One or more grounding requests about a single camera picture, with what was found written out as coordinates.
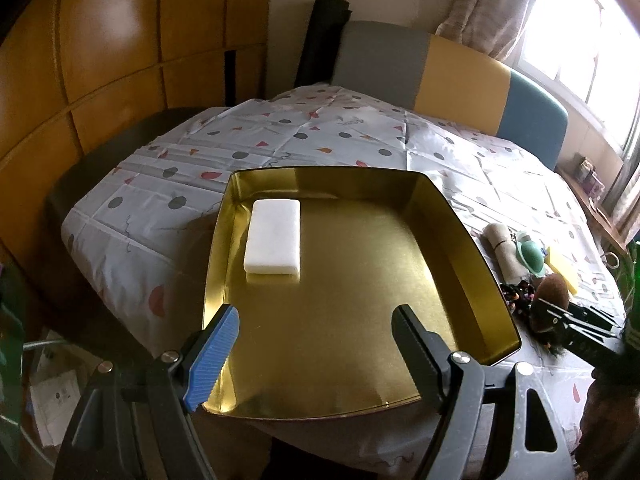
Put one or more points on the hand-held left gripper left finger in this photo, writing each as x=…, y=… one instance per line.
x=215, y=355

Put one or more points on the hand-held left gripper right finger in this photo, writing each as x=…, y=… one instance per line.
x=415, y=350

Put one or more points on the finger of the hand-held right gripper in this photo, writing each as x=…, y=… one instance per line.
x=595, y=347
x=590, y=321

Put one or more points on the brown fluffy puff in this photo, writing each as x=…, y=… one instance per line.
x=550, y=290

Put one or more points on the yellow sponge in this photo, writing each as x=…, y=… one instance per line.
x=562, y=270

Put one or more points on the black beaded scrunchie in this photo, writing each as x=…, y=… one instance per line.
x=515, y=297

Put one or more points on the beige bandage roll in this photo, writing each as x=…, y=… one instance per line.
x=505, y=250

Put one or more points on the gold metal tray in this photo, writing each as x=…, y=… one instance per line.
x=350, y=260

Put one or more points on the white foam sponge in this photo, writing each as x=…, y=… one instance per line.
x=272, y=235

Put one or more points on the person's right forearm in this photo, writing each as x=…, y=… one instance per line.
x=610, y=410

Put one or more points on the wooden side desk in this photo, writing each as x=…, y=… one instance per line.
x=595, y=210

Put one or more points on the papers on floor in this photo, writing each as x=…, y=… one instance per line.
x=55, y=400

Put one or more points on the white patterned sheet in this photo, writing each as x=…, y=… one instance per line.
x=350, y=130

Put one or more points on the bright window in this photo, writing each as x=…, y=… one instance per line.
x=575, y=50

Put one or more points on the grey yellow blue headboard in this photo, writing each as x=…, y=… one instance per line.
x=465, y=80

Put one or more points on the black rolled mat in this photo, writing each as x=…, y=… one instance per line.
x=320, y=40

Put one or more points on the beige patterned curtain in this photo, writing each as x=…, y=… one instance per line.
x=490, y=0

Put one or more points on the wooden wardrobe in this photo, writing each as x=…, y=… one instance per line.
x=110, y=35

